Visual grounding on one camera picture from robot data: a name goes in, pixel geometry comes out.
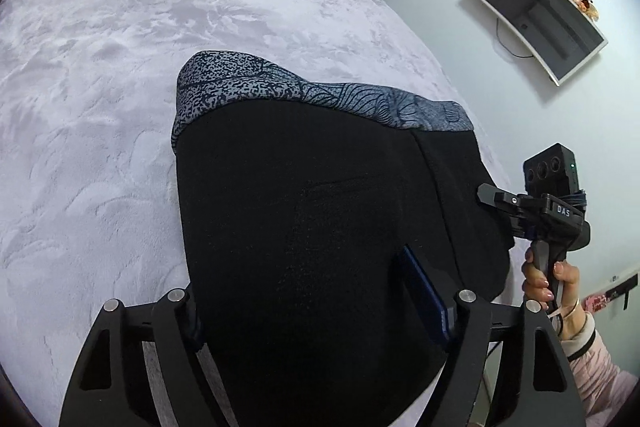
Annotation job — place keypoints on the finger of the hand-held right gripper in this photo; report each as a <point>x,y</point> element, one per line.
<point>502,199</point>

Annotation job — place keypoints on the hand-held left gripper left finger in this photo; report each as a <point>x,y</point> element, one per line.
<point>174,322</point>

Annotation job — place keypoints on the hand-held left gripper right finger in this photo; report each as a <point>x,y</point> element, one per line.
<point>425,292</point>

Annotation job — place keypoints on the black pants patterned grey waistband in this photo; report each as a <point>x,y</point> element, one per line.
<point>325,257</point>

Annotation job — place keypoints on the person's right forearm pink sleeve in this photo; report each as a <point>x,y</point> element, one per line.
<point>595,362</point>

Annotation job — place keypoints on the person's right hand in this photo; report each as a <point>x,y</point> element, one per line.
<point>537,279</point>

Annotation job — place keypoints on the lavender plush blanket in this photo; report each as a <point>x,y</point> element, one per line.
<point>100,107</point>

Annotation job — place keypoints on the red wall decoration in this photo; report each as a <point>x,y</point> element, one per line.
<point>602,301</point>

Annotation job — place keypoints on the wall-mounted television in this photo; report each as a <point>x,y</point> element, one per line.
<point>535,14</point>

